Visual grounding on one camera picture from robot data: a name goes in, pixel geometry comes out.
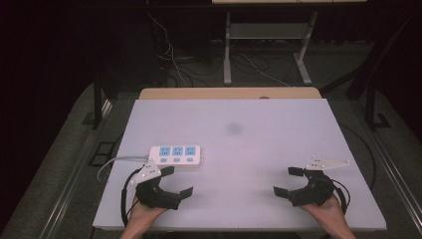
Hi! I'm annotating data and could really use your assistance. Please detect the black metal stand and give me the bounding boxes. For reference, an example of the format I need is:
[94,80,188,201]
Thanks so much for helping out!
[82,71,115,131]
[363,74,393,131]

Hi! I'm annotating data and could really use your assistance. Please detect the white power strip blue sockets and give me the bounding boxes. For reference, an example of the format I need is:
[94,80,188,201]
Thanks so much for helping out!
[148,144,204,167]

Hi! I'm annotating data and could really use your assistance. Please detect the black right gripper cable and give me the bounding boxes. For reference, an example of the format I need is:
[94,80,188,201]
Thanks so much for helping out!
[330,178,351,215]

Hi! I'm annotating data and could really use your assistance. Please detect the person's left hand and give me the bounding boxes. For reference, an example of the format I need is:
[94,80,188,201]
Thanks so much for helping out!
[126,195,169,230]

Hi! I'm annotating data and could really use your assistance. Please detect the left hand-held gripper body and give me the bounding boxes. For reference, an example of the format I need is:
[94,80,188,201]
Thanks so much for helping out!
[129,158,182,211]

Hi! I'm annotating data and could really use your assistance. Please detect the aluminium floor rail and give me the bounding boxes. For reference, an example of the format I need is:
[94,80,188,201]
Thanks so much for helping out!
[366,130,422,230]
[39,99,113,239]

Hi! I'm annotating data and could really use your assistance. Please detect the grey metal desk frame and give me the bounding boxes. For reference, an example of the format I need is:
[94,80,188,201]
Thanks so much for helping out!
[222,10,319,87]

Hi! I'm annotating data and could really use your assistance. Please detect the white table mat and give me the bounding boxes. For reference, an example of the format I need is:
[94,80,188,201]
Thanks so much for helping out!
[93,98,388,232]

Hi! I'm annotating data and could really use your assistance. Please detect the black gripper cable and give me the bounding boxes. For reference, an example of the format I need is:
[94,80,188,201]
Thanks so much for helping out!
[330,178,351,215]
[120,168,143,228]

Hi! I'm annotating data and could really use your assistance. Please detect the white floor cable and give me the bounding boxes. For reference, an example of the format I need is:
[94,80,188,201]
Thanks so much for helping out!
[146,12,188,87]
[237,52,292,88]

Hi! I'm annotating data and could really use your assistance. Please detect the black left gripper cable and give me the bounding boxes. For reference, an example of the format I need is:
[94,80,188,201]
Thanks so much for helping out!
[120,168,143,228]

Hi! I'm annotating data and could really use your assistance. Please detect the person's right hand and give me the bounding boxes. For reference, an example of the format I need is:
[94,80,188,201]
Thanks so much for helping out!
[300,195,348,226]

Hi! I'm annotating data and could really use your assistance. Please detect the long black floor cable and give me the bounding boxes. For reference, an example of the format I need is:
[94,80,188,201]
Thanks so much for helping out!
[339,123,378,192]

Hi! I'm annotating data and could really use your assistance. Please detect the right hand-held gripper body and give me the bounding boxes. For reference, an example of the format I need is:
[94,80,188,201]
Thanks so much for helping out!
[288,155,351,208]

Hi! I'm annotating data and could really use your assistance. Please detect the grey power strip cable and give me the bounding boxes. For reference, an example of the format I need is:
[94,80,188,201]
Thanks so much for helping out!
[97,154,151,183]

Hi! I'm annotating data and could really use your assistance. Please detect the black floor socket plate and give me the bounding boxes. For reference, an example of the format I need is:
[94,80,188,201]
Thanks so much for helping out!
[88,141,116,167]

